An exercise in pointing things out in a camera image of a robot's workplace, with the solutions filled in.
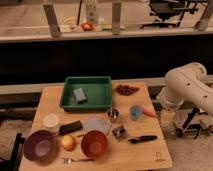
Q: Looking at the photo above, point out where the blue cup with carrot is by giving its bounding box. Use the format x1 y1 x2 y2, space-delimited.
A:
129 105 156 121

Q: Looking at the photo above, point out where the blue grey sponge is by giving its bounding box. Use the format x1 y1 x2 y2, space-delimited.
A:
73 88 87 103

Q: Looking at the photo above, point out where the black rectangular block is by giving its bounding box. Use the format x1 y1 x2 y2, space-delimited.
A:
59 121 83 135

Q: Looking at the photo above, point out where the wooden table board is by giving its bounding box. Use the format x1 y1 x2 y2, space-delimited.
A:
19 82 173 171

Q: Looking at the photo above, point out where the small metal cup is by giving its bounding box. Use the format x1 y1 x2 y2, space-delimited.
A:
108 108 119 123

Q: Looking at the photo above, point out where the green plastic tray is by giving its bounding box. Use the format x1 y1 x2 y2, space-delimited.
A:
60 76 112 112

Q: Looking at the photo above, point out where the orange bowl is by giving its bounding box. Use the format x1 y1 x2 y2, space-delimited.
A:
81 130 108 159

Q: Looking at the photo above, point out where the black office chair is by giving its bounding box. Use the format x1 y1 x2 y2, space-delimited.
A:
141 0 208 29

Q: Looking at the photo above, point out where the red fruit on shelf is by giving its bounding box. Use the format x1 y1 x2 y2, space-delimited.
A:
81 23 93 31

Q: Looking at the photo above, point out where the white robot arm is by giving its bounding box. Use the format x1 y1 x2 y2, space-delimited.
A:
157 62 213 137

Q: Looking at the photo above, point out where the metal spoon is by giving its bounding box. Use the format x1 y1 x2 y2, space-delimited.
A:
63 158 95 164

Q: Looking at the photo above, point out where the black handled brush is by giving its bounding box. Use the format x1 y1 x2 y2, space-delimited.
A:
128 135 158 144

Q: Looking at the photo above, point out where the purple bowl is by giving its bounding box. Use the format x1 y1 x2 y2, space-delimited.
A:
23 130 55 161

